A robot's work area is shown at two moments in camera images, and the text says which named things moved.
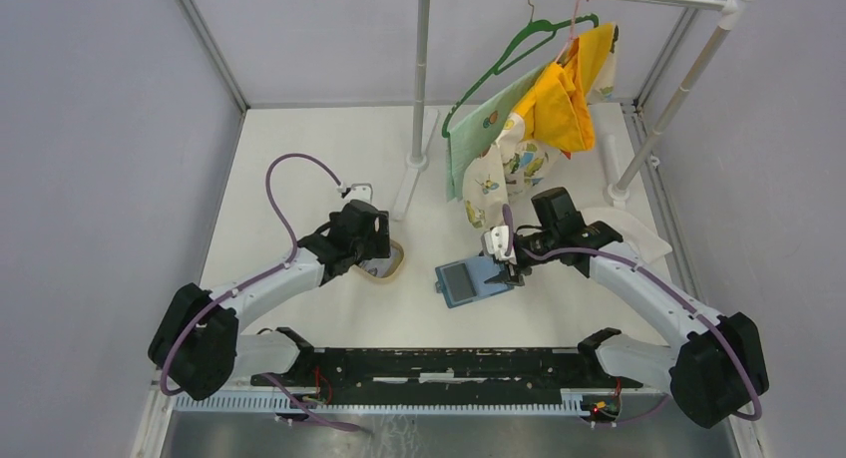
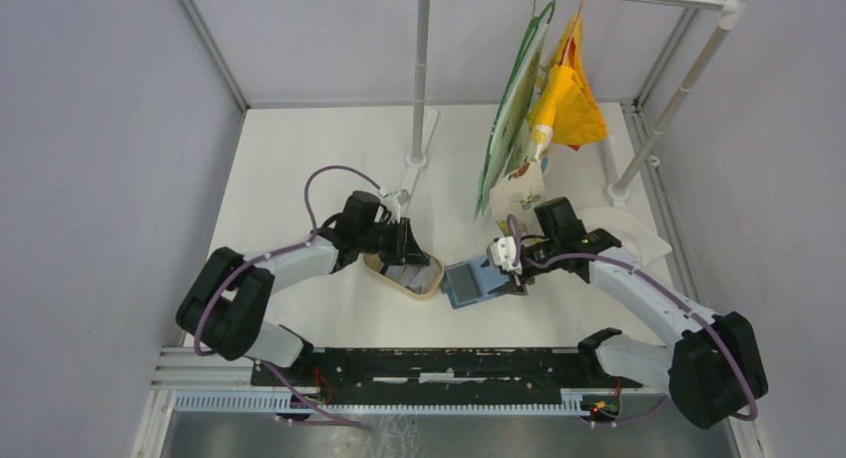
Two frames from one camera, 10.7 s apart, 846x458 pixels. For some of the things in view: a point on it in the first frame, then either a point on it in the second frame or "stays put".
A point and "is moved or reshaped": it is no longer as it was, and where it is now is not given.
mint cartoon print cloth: (482, 123) to (510, 122)
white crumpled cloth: (646, 243) stays put
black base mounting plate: (447, 376) stays put
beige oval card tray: (383, 267) is moved or reshaped
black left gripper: (379, 243) to (405, 250)
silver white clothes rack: (730, 4) stays put
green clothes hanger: (498, 65) to (499, 119)
